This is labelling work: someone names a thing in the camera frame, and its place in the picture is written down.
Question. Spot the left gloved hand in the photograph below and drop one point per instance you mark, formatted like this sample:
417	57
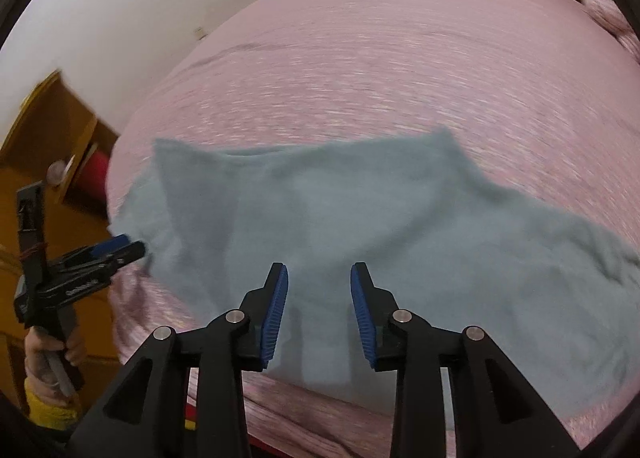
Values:
40	377

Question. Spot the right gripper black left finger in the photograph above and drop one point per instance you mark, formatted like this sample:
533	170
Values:
263	309

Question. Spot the pink floral bed sheet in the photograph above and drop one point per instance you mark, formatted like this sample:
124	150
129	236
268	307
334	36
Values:
536	94

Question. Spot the wooden bedside cabinet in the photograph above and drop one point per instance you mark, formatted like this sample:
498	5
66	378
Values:
46	143

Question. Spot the pink quilted blanket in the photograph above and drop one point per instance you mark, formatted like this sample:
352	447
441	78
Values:
608	16

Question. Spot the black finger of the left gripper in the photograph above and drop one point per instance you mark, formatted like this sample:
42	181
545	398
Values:
90	277
90	253

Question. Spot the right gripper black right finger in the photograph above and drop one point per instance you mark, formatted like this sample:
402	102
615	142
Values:
373	309

